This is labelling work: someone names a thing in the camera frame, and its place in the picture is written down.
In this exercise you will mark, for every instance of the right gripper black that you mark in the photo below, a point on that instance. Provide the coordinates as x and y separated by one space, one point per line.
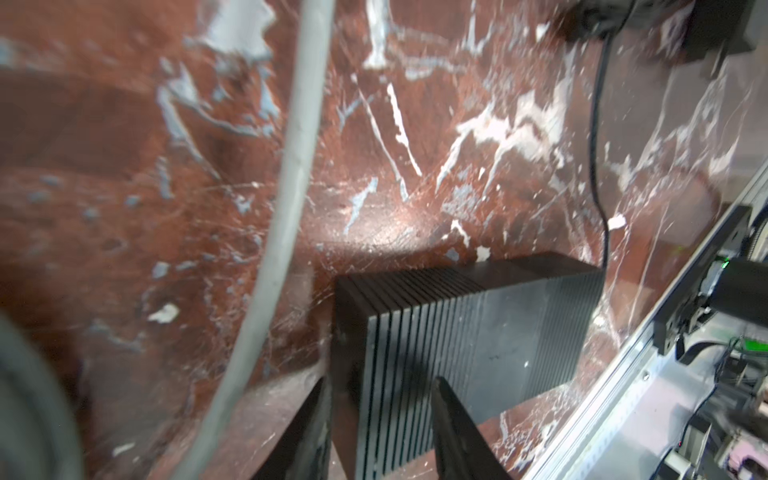
713 25

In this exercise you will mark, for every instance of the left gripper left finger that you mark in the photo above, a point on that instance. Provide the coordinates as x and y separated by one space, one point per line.
303 451

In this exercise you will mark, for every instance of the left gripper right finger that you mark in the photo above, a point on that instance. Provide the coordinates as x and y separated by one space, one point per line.
460 450

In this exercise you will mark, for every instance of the black power adapter with cord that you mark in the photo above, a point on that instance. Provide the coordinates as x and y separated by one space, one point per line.
604 21

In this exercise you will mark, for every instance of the black ribbed network switch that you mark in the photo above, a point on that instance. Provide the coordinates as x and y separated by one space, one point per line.
500 332

